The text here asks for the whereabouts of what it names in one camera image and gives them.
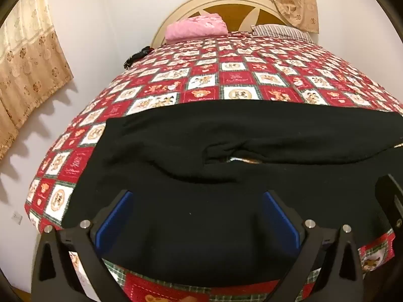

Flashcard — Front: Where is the striped pillow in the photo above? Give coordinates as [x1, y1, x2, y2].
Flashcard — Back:
[252, 24, 314, 43]

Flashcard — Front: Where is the pink folded blanket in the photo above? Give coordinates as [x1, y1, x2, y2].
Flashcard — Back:
[165, 13, 228, 45]

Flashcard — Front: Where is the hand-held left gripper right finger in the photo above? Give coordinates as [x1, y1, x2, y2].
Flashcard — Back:
[261, 190, 366, 302]

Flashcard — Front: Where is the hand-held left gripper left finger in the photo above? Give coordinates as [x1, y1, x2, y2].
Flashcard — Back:
[31, 190, 134, 302]

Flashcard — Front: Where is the red printed patchwork quilt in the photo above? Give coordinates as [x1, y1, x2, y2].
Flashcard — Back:
[24, 31, 403, 302]

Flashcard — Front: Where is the beige floral curtain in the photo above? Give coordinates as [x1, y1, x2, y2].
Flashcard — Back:
[0, 0, 74, 161]
[188, 0, 319, 33]

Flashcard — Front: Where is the black sweater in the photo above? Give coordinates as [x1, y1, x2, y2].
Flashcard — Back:
[61, 99, 403, 290]

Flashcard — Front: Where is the small black item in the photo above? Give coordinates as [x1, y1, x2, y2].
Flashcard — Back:
[124, 47, 153, 70]

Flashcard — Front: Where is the cream and wood headboard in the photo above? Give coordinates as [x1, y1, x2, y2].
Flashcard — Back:
[150, 0, 295, 48]

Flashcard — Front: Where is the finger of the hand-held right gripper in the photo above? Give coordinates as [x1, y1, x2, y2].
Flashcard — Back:
[375, 173, 403, 231]

